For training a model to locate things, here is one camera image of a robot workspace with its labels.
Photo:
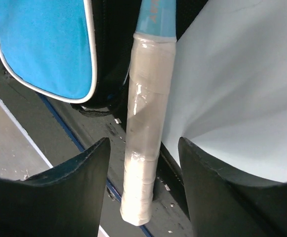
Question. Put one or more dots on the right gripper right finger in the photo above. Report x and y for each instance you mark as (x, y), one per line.
(224, 201)

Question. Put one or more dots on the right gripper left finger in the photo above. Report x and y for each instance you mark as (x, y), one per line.
(64, 201)

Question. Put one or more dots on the blue racket cover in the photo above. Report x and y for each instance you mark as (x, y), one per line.
(75, 51)

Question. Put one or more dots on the light blue racket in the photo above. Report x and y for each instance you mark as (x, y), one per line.
(151, 68)

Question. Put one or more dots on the light green table mat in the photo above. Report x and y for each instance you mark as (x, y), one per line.
(229, 88)

